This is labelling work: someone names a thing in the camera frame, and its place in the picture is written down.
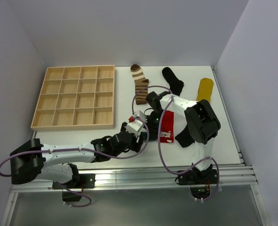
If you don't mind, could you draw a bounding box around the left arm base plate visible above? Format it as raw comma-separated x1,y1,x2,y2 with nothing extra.
57,174,95,189

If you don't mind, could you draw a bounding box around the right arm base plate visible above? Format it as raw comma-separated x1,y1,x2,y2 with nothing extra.
174,165,219,186

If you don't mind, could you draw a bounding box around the brown striped sock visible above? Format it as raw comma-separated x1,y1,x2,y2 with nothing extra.
130,64,149,105

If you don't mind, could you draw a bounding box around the red sock with white bear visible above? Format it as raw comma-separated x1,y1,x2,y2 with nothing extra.
160,111,174,143

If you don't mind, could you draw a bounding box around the black sock with white stripes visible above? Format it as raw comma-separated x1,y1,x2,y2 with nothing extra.
162,67,184,96

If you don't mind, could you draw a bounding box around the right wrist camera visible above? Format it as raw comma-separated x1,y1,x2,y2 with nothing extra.
139,111,147,122

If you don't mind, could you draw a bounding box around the yellow sock with cartoon face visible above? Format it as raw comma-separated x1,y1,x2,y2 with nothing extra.
196,78,214,103

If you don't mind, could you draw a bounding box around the aluminium mounting rail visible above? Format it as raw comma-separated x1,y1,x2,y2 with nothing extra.
10,162,259,193

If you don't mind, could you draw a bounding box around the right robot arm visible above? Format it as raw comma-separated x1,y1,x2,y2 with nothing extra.
146,91,221,184

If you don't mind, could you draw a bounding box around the plain black sock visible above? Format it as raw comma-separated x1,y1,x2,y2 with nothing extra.
175,125,195,148

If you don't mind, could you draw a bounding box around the dark teal sock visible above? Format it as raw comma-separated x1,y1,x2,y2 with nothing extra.
141,132,157,141

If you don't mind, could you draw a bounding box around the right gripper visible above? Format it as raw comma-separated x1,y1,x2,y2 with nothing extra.
142,110,167,139

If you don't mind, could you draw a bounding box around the wooden compartment tray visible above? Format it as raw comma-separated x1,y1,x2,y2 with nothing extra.
31,65,115,131

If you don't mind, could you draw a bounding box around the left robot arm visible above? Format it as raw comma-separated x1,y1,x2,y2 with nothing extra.
10,120,144,188

